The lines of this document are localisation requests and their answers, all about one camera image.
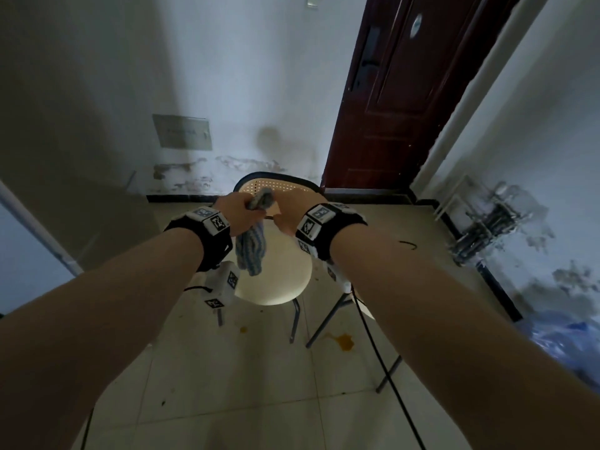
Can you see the person's right forearm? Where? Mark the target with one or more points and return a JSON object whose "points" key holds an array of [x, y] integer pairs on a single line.
{"points": [[468, 342]]}

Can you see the dark red wooden door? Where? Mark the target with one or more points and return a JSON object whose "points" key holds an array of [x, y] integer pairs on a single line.
{"points": [[398, 112]]}

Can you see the black right wristband with markers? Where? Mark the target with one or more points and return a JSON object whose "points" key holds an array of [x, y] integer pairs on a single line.
{"points": [[337, 224]]}

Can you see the blue patterned cleaning cloth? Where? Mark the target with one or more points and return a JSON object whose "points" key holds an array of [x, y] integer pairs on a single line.
{"points": [[250, 250]]}

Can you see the black left wristband with markers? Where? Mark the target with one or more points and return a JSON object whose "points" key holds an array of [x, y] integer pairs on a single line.
{"points": [[215, 248]]}

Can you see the person's left hand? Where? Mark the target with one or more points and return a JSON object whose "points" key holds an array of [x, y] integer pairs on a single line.
{"points": [[236, 215]]}

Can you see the black wristband with markers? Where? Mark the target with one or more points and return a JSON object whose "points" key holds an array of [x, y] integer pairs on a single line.
{"points": [[337, 224], [215, 248]]}

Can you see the person's right hand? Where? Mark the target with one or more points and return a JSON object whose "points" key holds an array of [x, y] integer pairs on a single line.
{"points": [[297, 206]]}

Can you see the white right wrist tracker box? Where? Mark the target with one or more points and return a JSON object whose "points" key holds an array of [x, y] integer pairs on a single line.
{"points": [[340, 278]]}

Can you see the white wrist tracker box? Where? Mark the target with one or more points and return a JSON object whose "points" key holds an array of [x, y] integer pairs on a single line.
{"points": [[222, 285], [340, 278]]}

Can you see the white vertical pipe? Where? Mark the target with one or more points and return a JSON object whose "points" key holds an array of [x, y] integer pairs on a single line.
{"points": [[474, 88]]}

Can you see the cream seat cane back chair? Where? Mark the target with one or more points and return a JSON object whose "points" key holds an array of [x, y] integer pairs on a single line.
{"points": [[330, 318], [281, 271]]}

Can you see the person's left forearm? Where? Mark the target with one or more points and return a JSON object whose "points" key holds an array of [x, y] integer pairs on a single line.
{"points": [[94, 332]]}

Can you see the white left wrist tracker box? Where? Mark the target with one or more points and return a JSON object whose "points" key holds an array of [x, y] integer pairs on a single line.
{"points": [[222, 285]]}

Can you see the blue plastic bag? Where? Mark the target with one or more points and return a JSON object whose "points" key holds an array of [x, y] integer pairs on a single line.
{"points": [[562, 342]]}

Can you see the grey wall panel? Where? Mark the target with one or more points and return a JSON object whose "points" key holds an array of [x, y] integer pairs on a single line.
{"points": [[183, 132]]}

